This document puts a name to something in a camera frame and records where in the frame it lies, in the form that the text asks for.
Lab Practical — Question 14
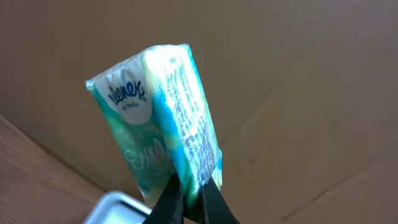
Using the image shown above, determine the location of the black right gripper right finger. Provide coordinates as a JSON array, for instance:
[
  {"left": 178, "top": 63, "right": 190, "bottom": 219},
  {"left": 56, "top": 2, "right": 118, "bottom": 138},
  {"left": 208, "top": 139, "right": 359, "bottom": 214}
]
[{"left": 200, "top": 178, "right": 239, "bottom": 224}]

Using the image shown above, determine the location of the teal tissue pack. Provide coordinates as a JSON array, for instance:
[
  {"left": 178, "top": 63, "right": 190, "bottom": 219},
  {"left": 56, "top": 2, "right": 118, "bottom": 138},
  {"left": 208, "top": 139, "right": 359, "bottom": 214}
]
[{"left": 85, "top": 44, "right": 223, "bottom": 222}]

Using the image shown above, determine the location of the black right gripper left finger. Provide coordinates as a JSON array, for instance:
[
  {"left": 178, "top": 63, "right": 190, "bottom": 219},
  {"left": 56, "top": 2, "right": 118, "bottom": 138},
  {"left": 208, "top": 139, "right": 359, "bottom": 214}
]
[{"left": 143, "top": 173, "right": 184, "bottom": 224}]

